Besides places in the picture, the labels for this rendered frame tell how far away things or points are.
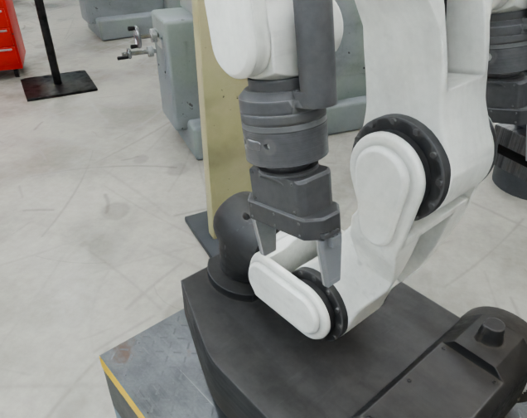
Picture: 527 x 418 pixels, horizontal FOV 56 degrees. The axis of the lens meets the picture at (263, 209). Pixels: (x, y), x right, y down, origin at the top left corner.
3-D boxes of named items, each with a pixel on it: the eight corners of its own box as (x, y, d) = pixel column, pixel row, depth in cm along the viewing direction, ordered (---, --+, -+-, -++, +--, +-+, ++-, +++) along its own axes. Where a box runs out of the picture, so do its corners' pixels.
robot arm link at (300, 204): (228, 219, 58) (212, 119, 53) (288, 192, 63) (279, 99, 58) (303, 253, 49) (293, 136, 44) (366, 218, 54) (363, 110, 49)
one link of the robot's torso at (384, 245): (265, 303, 96) (354, 109, 61) (335, 260, 107) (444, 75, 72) (318, 369, 90) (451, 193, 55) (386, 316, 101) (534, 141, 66)
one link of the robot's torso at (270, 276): (246, 297, 101) (245, 245, 94) (315, 256, 112) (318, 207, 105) (320, 358, 88) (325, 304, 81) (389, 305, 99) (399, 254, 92)
